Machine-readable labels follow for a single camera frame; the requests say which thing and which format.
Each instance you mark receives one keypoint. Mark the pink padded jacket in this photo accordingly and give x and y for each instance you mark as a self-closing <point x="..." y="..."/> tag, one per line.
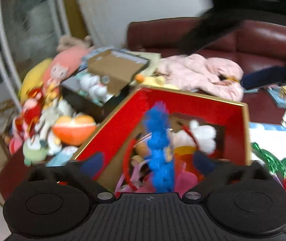
<point x="215" y="76"/>

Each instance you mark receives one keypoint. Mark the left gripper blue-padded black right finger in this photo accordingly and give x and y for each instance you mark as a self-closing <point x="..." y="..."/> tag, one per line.
<point x="215" y="175"/>

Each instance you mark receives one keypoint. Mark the dark red leather sofa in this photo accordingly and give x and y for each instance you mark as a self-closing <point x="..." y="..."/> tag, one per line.
<point x="254" y="46"/>

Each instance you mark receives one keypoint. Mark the white instruction sheet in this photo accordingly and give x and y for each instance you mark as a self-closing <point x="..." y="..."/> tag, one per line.
<point x="272" y="138"/>

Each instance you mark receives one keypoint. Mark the blue children's book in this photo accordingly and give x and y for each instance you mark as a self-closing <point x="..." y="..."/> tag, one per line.
<point x="278" y="96"/>

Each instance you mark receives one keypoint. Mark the red cardboard box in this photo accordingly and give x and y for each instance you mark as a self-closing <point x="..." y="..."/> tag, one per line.
<point x="188" y="114"/>

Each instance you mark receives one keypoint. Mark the open brown cardboard box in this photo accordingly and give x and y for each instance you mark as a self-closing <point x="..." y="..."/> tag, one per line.
<point x="120" y="68"/>

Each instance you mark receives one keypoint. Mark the bald doll head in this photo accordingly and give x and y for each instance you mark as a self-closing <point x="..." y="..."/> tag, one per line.
<point x="141" y="148"/>

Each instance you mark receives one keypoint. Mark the white plush toy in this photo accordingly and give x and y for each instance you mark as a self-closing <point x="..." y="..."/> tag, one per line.
<point x="204" y="135"/>

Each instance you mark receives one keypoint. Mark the orange plush toy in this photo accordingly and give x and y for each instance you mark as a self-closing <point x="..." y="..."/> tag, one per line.
<point x="74" y="130"/>

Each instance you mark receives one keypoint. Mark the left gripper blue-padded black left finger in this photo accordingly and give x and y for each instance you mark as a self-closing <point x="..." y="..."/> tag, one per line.
<point x="81" y="173"/>

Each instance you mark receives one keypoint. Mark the blue spiky figure toy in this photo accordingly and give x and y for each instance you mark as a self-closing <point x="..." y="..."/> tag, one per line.
<point x="161" y="164"/>

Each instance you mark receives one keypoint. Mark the green foil crocodile balloon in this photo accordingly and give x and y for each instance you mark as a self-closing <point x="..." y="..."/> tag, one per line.
<point x="275" y="165"/>

